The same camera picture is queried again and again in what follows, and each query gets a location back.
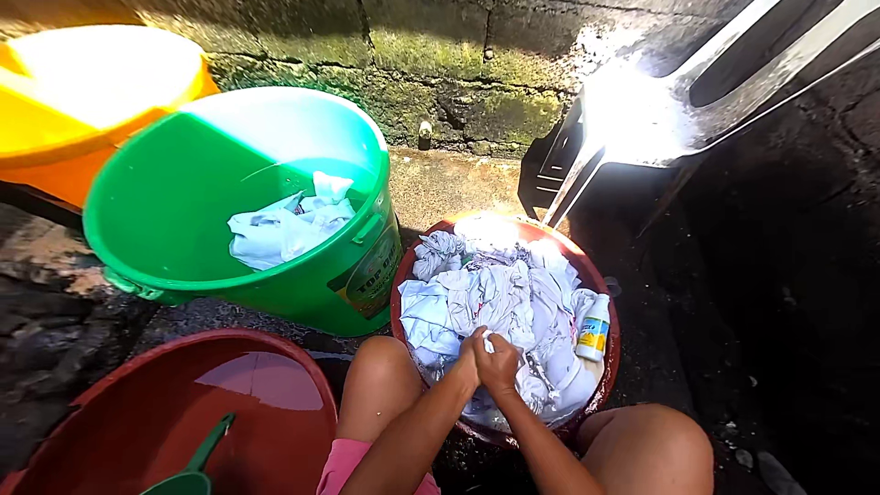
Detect person's right forearm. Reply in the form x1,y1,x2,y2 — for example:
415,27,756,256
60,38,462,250
490,386,606,495

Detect pale garment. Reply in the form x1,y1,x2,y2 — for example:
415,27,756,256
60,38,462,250
227,171,357,271

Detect wide red-brown water basin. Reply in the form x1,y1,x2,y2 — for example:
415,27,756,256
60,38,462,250
0,328,339,495

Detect person's right hand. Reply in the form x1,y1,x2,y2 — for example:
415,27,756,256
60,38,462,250
474,331,520,396

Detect yellow-orange plastic tub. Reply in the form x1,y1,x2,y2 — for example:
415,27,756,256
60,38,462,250
0,25,221,209

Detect dark green plastic dipper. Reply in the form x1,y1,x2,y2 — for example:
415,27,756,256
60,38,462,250
139,412,236,495

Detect person's left hand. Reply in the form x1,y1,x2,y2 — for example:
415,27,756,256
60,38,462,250
456,326,490,390

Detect white plastic chair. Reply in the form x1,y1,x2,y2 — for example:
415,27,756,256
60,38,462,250
542,0,880,229

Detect white bottle with yellow label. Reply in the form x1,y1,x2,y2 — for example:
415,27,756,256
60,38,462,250
575,293,611,363

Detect person's legs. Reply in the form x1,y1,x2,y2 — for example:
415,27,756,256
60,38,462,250
316,335,716,495

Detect person's left forearm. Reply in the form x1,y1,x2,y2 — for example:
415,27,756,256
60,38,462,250
340,366,480,495

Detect red-brown round laundry basin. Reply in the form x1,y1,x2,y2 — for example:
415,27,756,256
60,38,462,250
390,212,622,449

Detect pile of white laundry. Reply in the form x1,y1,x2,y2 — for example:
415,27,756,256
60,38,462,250
399,216,606,431

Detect large green plastic bucket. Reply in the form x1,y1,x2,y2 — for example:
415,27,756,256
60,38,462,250
82,86,404,338

